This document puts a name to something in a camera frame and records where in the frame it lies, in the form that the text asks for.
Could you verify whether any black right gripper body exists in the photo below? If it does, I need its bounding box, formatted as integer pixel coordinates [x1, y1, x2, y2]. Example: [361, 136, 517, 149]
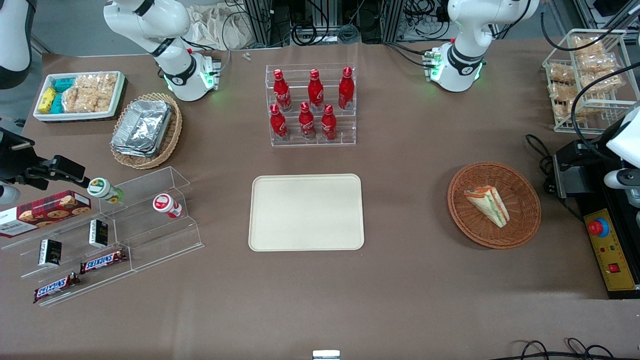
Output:
[0, 128, 51, 183]

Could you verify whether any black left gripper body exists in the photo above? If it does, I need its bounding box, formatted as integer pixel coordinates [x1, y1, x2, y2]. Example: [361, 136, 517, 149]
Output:
[575, 139, 624, 174]

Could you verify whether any triangle sandwich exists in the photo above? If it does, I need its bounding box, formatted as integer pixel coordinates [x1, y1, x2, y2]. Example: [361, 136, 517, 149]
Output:
[464, 185, 511, 229]

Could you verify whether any white rectangular snack tray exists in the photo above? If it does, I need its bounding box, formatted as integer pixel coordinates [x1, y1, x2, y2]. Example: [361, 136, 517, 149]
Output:
[33, 71, 126, 123]

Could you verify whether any aluminium foil tray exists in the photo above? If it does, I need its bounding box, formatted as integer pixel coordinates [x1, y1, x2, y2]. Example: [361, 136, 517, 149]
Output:
[111, 135, 163, 159]
[113, 99, 173, 151]

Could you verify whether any light wicker oval basket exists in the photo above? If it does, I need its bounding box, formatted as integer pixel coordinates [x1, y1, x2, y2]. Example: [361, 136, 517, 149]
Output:
[110, 92, 183, 170]

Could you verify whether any brown wicker basket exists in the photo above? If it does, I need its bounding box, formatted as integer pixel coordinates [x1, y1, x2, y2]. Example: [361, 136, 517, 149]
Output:
[447, 161, 542, 250]

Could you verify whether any beige plastic tray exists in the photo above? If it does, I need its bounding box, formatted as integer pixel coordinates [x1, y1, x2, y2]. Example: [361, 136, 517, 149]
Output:
[248, 173, 365, 252]

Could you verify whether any black device box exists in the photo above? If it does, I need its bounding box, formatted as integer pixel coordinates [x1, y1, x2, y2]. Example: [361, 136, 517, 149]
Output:
[552, 142, 613, 201]

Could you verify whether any green cap yogurt bottle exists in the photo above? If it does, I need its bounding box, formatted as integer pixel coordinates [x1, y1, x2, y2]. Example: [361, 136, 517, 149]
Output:
[87, 177, 124, 205]

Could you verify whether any red plaid cookie box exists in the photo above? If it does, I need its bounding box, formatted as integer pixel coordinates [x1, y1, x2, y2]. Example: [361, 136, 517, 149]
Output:
[0, 190, 93, 239]

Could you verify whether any yellow snack pack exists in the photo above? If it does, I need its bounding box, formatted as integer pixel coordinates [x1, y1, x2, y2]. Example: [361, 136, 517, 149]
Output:
[38, 88, 58, 114]

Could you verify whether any fried snack bag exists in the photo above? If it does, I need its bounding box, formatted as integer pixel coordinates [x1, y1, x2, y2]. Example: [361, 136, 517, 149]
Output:
[572, 36, 605, 57]
[549, 83, 576, 107]
[577, 53, 618, 76]
[548, 63, 576, 85]
[582, 72, 626, 95]

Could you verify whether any rice cracker bag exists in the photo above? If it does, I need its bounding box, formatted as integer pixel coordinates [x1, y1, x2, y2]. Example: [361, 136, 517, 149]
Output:
[75, 73, 118, 97]
[62, 88, 113, 114]

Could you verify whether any small black box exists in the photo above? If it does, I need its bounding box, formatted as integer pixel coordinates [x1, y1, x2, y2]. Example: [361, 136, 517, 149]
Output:
[89, 219, 109, 249]
[38, 239, 63, 267]

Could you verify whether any brown Snickers bar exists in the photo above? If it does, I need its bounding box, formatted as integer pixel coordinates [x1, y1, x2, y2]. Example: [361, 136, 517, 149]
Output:
[33, 272, 82, 304]
[80, 248, 128, 275]

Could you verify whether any red cap yogurt bottle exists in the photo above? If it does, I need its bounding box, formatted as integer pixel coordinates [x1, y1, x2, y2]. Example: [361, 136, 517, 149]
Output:
[152, 193, 183, 219]

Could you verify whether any yellow black control box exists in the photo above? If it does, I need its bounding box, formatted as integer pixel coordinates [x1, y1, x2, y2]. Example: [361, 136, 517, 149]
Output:
[580, 196, 640, 301]

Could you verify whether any clear acrylic stepped shelf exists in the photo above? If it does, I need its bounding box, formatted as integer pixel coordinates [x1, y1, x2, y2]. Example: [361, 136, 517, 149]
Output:
[0, 166, 205, 307]

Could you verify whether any cream cloth bag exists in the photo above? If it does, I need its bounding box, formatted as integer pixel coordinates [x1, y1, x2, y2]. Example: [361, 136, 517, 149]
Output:
[187, 2, 251, 51]

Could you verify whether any red cola bottle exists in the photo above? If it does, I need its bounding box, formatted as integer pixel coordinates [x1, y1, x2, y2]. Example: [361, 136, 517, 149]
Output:
[272, 69, 293, 113]
[307, 69, 325, 113]
[321, 104, 338, 142]
[269, 104, 289, 142]
[298, 102, 317, 141]
[338, 66, 356, 111]

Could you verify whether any clear acrylic bottle rack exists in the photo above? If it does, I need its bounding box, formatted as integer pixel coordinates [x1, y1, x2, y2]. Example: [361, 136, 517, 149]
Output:
[265, 63, 357, 148]

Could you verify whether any white wire rack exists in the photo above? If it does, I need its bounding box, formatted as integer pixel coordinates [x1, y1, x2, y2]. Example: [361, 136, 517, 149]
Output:
[542, 28, 640, 134]

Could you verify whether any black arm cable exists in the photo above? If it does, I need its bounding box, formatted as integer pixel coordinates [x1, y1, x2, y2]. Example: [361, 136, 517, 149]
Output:
[570, 62, 640, 148]
[541, 9, 640, 53]

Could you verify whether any black looped floor cable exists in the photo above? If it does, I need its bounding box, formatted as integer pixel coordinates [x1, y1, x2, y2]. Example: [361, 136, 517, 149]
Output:
[500, 338, 617, 360]

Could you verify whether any black base cable bundle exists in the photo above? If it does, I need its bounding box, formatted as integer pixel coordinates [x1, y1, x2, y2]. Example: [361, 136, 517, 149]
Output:
[385, 41, 433, 68]

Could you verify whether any aluminium profile frame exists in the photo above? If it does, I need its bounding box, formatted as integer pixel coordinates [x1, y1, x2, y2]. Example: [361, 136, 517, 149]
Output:
[243, 0, 273, 47]
[381, 0, 406, 43]

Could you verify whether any coiled black cable bundle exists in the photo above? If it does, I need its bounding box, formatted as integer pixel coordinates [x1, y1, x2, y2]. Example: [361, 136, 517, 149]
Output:
[290, 22, 361, 46]

